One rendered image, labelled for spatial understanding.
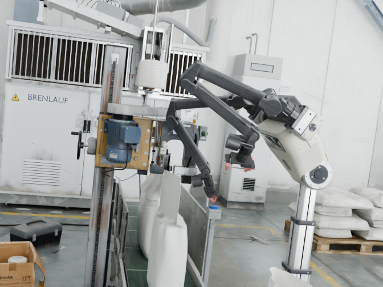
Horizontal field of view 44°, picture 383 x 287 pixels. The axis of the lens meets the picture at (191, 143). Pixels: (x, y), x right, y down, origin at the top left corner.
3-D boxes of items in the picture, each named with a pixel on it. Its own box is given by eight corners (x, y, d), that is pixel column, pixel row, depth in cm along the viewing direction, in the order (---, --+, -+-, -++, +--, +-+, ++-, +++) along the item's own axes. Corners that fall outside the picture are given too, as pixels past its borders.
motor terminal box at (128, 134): (140, 147, 267) (142, 127, 266) (124, 147, 261) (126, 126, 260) (132, 145, 274) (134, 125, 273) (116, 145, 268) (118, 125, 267)
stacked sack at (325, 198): (376, 212, 516) (378, 199, 515) (320, 208, 502) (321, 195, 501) (355, 203, 558) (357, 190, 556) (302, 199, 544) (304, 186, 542)
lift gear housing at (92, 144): (94, 156, 290) (96, 138, 289) (85, 155, 289) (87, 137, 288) (94, 154, 301) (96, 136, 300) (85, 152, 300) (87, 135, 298)
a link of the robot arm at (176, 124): (172, 114, 266) (174, 108, 276) (164, 119, 267) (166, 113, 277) (212, 174, 278) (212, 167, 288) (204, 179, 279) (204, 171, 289)
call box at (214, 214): (220, 219, 293) (221, 210, 292) (208, 218, 291) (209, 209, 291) (217, 216, 301) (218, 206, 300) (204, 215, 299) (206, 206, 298)
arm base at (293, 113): (301, 106, 214) (285, 128, 214) (288, 95, 212) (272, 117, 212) (309, 107, 206) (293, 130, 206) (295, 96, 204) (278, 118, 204)
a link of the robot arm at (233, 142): (259, 135, 209) (257, 128, 217) (233, 127, 208) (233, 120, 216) (249, 159, 213) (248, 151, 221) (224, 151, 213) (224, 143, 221)
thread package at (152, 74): (167, 91, 270) (170, 60, 269) (138, 87, 267) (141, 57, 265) (163, 90, 286) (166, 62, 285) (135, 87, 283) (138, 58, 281)
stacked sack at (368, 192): (410, 212, 539) (411, 199, 537) (375, 209, 529) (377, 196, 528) (375, 198, 604) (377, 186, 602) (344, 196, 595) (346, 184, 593)
